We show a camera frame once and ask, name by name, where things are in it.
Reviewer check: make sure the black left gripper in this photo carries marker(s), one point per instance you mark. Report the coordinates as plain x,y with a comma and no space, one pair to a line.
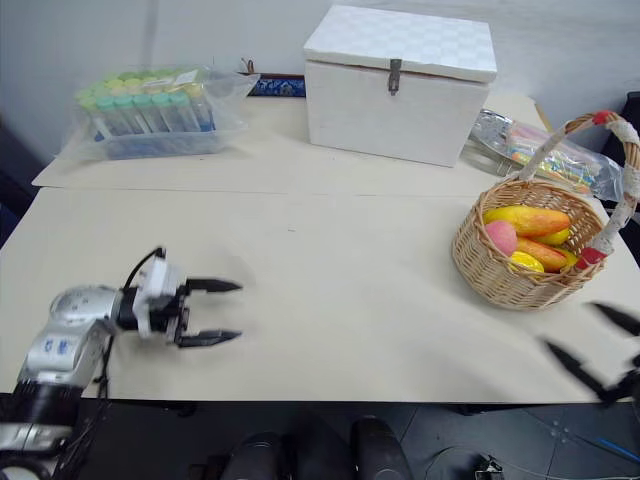
167,317

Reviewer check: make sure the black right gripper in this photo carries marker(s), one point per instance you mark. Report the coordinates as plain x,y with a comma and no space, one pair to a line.
625,386

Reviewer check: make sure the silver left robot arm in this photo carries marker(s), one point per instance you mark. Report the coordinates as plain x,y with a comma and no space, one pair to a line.
65,330

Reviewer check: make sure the black object behind basket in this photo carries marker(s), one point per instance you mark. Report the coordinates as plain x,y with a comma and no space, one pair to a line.
633,112

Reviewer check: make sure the yellow fruit with green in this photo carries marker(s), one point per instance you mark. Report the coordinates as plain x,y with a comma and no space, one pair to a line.
570,256

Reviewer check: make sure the orange red mango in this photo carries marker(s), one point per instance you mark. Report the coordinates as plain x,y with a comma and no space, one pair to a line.
542,255

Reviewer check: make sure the yellow lemon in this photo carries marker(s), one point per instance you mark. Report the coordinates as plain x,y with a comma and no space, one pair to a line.
525,262

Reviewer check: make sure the large yellow orange mango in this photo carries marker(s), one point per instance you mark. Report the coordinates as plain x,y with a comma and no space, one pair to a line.
530,220

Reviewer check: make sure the pink peach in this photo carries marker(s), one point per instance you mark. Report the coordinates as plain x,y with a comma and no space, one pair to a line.
501,238

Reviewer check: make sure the small device on floor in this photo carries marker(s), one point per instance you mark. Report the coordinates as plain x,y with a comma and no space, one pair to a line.
489,467

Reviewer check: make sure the blue tube rack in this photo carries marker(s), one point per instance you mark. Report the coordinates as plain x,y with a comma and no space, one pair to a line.
160,142

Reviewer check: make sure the clear bag of colourful items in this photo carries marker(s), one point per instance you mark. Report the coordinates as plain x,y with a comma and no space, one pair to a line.
555,150

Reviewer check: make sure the teal capped test tube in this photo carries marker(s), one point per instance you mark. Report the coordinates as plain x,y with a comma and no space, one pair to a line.
179,108
106,112
161,110
142,111
124,112

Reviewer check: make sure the clear plastic bag of tubes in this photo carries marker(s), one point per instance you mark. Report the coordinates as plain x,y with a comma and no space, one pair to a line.
150,115

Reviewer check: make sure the yellow capped test tube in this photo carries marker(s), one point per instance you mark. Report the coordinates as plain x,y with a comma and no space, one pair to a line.
196,102

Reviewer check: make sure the blue patterned strip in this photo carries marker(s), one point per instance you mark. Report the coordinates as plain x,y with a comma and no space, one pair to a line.
277,87

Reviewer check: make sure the white wooden box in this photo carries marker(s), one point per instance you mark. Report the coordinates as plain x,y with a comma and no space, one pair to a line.
395,95

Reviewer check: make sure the metal box latch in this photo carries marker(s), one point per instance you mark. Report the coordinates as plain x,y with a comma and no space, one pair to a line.
395,76

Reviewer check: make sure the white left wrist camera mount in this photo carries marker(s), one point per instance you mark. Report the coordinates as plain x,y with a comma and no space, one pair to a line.
159,282

